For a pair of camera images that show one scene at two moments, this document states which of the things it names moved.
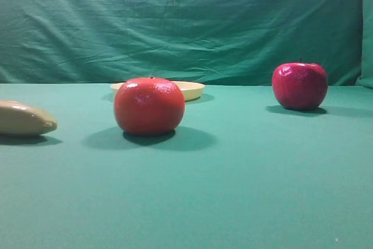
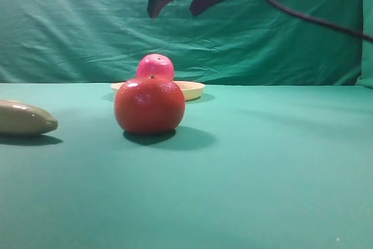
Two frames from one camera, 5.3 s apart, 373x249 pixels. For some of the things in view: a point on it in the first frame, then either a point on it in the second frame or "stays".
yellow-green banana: [17, 119] stays
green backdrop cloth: [216, 27] stays
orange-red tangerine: [149, 105] stays
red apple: [300, 86] to [155, 66]
